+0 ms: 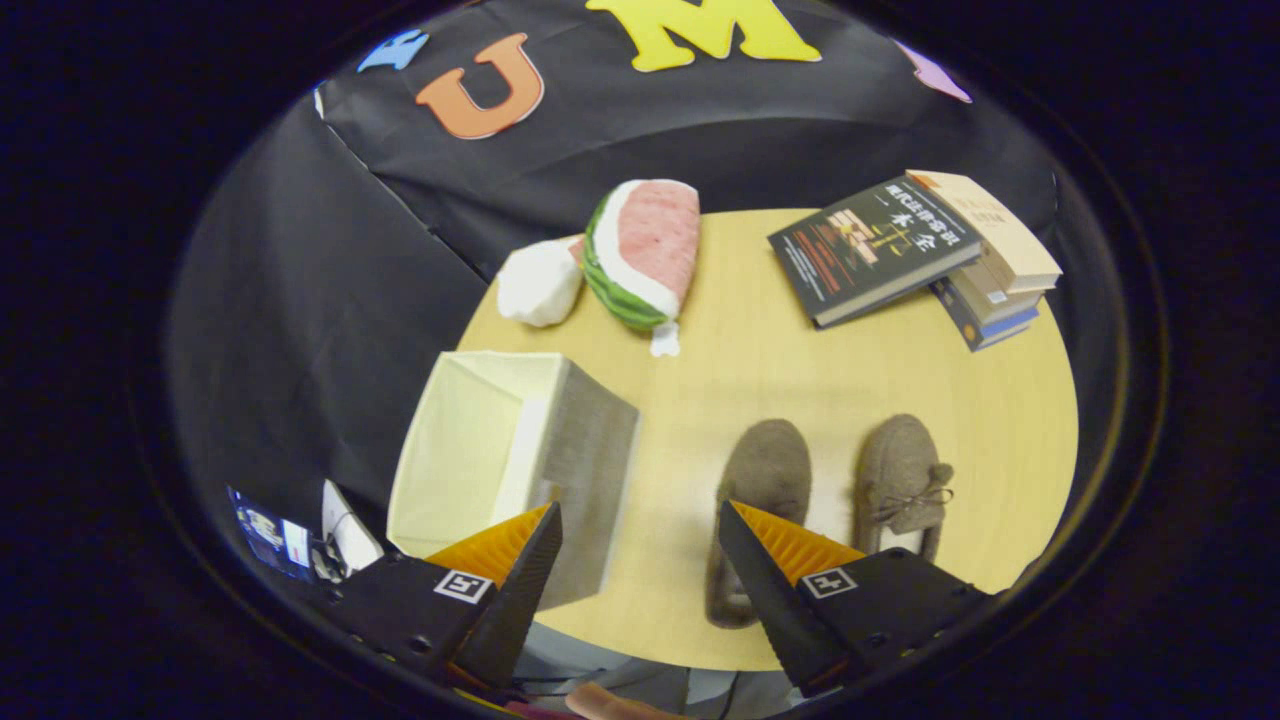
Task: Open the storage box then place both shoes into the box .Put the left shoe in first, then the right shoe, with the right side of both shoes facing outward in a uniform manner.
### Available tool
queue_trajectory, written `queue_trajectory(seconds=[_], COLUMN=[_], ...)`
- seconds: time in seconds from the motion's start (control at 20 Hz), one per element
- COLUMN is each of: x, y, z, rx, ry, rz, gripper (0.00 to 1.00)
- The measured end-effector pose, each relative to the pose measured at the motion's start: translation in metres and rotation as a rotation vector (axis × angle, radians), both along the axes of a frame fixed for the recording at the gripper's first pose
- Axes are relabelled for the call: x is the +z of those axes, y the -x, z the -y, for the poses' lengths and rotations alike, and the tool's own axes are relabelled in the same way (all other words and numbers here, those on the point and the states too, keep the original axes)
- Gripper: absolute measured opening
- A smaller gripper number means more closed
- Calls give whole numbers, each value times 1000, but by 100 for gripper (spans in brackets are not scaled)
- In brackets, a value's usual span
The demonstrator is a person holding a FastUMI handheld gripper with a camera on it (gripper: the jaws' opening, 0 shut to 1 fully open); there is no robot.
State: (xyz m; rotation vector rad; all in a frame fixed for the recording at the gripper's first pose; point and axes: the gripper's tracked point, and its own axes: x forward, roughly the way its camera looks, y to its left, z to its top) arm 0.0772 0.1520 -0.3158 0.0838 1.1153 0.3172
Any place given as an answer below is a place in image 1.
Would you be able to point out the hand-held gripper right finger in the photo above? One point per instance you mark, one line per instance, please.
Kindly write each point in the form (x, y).
(770, 590)

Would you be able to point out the watermelon slice plush toy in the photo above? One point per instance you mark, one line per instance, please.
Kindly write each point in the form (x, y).
(650, 240)

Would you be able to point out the blue cover book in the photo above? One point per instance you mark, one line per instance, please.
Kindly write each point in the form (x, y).
(985, 335)

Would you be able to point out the device with lit screen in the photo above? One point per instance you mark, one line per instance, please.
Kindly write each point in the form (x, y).
(265, 530)

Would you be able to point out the cream fabric storage box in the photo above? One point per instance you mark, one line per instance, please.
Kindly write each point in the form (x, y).
(470, 450)

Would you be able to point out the black cover book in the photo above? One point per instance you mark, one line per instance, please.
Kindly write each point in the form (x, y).
(860, 250)

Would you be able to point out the grey paperback book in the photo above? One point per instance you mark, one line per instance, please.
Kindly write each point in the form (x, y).
(992, 297)

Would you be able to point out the white flat device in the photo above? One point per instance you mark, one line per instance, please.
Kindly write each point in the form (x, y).
(350, 535)

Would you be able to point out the brown fuzzy slipper shoe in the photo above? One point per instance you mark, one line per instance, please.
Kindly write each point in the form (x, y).
(900, 460)
(765, 465)

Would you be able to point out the white plush toy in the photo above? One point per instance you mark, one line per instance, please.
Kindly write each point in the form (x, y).
(540, 285)

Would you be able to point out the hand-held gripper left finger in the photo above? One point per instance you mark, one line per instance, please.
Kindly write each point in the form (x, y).
(525, 590)

